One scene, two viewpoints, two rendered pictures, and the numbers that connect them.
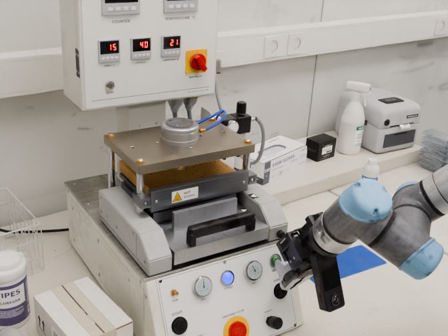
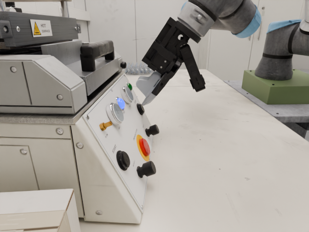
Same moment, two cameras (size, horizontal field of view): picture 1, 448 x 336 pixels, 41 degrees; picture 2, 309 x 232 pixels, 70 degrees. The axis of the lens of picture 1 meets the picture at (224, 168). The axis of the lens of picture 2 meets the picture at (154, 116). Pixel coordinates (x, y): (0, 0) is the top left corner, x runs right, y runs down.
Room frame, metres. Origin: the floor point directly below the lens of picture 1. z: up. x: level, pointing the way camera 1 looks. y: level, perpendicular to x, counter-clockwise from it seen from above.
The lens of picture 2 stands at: (0.69, 0.28, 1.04)
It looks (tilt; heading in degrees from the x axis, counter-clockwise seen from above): 22 degrees down; 307
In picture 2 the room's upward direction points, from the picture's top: straight up
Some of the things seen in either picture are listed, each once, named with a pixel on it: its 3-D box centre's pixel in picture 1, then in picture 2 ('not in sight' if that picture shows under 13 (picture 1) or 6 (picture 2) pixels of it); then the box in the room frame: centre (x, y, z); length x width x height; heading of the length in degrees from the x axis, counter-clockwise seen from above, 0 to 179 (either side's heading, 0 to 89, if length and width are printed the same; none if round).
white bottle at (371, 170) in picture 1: (369, 181); not in sight; (1.65, -0.44, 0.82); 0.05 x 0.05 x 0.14
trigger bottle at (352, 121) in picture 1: (354, 117); not in sight; (1.96, -0.43, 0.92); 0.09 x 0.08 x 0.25; 66
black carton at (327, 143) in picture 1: (320, 147); not in sight; (1.89, -0.32, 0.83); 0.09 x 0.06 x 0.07; 132
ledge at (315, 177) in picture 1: (313, 162); not in sight; (1.89, -0.31, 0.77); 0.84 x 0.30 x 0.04; 128
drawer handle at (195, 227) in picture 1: (221, 227); (100, 53); (1.03, 0.00, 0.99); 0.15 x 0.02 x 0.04; 123
